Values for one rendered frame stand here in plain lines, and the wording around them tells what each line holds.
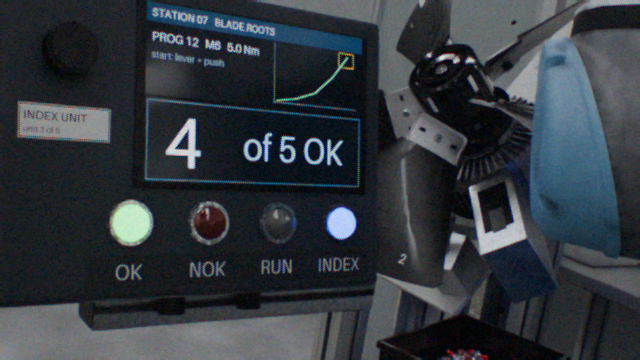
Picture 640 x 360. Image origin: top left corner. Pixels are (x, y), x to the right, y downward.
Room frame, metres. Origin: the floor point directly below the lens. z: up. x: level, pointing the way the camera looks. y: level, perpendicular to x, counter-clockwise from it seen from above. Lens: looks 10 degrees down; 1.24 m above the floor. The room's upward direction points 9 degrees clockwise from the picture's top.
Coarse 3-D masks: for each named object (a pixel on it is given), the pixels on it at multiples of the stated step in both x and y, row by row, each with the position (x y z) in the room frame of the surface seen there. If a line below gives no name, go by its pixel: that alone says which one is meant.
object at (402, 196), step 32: (384, 160) 1.20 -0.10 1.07; (416, 160) 1.21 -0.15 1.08; (384, 192) 1.16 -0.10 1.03; (416, 192) 1.17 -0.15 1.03; (448, 192) 1.18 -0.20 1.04; (384, 224) 1.13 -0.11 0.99; (416, 224) 1.13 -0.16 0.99; (448, 224) 1.15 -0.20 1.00; (384, 256) 1.09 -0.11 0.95; (416, 256) 1.10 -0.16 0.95
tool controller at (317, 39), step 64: (0, 0) 0.42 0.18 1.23; (64, 0) 0.44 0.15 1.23; (128, 0) 0.46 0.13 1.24; (192, 0) 0.49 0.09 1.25; (256, 0) 0.52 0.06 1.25; (0, 64) 0.41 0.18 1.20; (64, 64) 0.42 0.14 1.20; (128, 64) 0.45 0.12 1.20; (192, 64) 0.48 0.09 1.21; (256, 64) 0.50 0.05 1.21; (320, 64) 0.53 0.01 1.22; (0, 128) 0.41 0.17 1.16; (64, 128) 0.42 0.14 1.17; (128, 128) 0.45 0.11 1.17; (256, 128) 0.50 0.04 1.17; (320, 128) 0.53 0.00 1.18; (0, 192) 0.40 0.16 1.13; (64, 192) 0.42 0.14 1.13; (128, 192) 0.44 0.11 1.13; (192, 192) 0.46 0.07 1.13; (256, 192) 0.49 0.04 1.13; (320, 192) 0.52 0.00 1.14; (0, 256) 0.39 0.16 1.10; (64, 256) 0.41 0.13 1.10; (128, 256) 0.43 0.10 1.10; (192, 256) 0.46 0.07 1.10; (256, 256) 0.48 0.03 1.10; (320, 256) 0.51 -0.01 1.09
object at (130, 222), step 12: (120, 204) 0.43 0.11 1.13; (132, 204) 0.44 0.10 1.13; (144, 204) 0.44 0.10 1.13; (108, 216) 0.43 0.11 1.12; (120, 216) 0.43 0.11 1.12; (132, 216) 0.43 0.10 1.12; (144, 216) 0.43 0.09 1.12; (108, 228) 0.43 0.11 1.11; (120, 228) 0.43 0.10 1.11; (132, 228) 0.43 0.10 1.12; (144, 228) 0.43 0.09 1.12; (120, 240) 0.43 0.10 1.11; (132, 240) 0.43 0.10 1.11; (144, 240) 0.44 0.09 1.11
